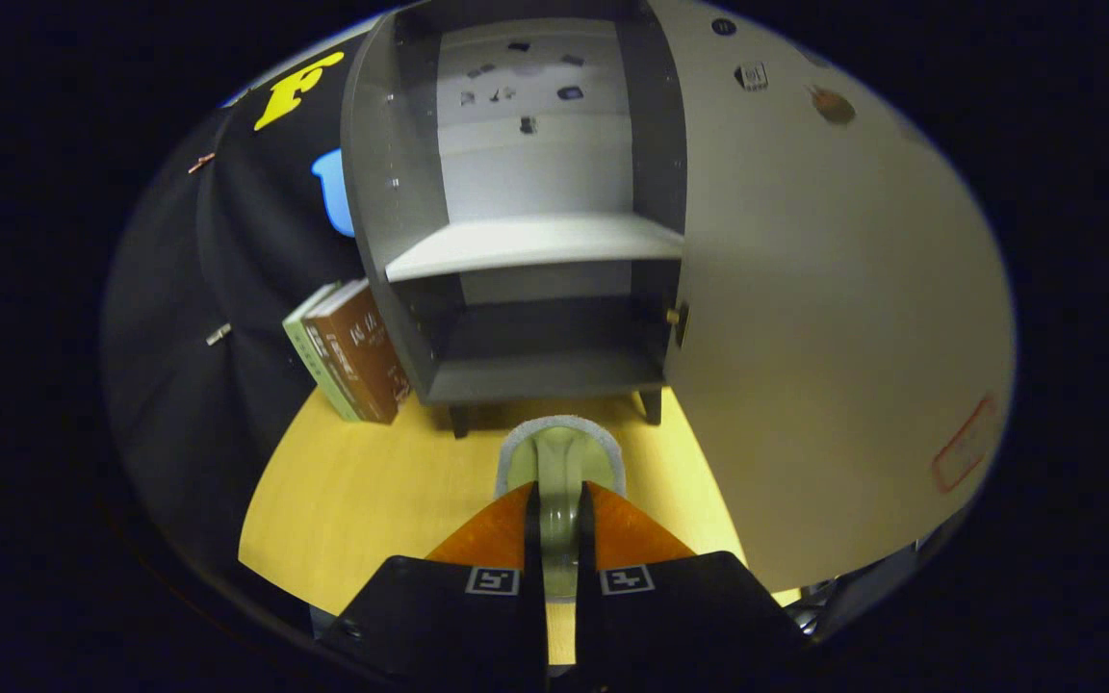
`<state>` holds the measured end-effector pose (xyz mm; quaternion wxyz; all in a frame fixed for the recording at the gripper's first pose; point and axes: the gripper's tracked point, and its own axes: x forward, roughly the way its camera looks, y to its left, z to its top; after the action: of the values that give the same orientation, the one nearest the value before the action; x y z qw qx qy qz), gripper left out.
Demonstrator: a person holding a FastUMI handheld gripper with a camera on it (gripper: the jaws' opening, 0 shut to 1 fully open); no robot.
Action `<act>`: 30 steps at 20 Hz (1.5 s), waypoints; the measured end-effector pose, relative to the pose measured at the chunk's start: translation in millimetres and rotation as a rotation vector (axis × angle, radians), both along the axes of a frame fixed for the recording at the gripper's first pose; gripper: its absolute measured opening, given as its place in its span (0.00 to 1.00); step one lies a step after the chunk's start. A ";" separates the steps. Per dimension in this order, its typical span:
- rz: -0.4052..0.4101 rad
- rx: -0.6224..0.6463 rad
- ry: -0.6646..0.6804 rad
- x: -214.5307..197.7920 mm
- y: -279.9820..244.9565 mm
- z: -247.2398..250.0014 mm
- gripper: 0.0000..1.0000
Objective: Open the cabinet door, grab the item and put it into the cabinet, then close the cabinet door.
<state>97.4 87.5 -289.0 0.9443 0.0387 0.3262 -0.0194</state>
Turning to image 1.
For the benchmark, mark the silver cloth clip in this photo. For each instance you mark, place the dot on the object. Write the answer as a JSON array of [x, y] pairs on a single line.
[[219, 334]]

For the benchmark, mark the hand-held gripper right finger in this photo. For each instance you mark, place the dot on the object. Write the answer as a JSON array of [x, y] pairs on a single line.
[[585, 616]]

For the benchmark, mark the black backdrop cloth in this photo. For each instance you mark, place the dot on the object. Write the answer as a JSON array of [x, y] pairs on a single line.
[[227, 269]]

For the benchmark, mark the brown book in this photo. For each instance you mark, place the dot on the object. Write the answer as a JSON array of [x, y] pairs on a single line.
[[372, 346], [338, 371]]

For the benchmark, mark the pale green cup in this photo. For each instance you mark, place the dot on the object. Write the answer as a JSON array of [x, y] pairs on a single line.
[[559, 462]]

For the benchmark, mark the beige cabinet door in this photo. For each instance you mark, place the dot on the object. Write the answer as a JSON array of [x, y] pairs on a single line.
[[805, 337]]

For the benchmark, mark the copper cloth clip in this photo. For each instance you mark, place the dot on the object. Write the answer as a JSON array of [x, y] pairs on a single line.
[[200, 162]]

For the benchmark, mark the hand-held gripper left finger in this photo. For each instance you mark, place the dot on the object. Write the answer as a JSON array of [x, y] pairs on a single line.
[[535, 616]]

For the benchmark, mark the dark grey cabinet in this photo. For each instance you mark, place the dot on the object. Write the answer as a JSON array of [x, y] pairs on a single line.
[[535, 366]]

